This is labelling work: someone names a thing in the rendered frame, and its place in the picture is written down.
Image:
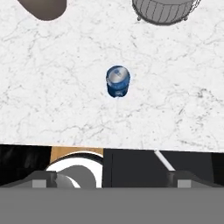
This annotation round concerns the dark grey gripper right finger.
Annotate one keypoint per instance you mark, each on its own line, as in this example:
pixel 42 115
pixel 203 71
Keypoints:
pixel 182 178

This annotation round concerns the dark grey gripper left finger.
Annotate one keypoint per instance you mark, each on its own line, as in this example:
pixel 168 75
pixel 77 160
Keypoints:
pixel 43 178

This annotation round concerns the black drawer front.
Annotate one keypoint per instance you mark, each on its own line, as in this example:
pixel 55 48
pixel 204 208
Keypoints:
pixel 140 169

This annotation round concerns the white round plate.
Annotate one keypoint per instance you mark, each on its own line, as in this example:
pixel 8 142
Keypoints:
pixel 84 170

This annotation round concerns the blue drink can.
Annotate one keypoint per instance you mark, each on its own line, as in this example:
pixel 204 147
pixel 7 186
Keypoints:
pixel 117 81

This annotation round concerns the brown rounded object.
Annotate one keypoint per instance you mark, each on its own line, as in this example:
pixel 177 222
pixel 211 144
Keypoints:
pixel 43 8

